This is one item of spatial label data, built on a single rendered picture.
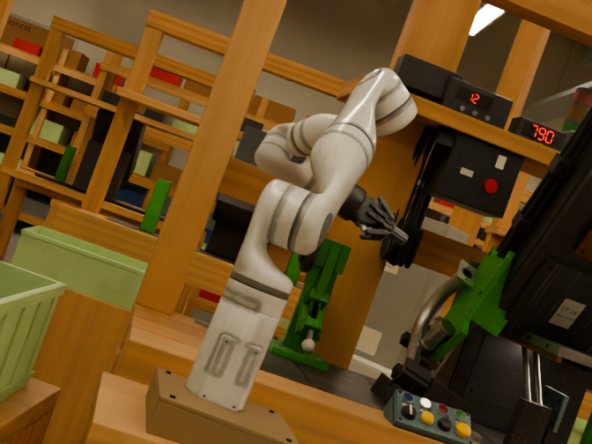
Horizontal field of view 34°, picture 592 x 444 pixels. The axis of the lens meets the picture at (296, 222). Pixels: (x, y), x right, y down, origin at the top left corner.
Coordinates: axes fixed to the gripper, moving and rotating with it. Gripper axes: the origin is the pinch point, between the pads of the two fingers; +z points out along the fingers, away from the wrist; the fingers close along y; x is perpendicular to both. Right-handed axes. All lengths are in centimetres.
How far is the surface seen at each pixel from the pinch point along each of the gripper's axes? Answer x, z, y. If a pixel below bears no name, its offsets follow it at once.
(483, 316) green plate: -3.4, 21.7, -9.4
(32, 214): 771, -155, 571
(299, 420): 3, -4, -51
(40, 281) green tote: 0, -53, -59
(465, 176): -3.4, 8.9, 26.9
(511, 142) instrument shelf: -13.0, 12.8, 34.7
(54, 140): 708, -183, 629
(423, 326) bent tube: 10.7, 16.1, -7.0
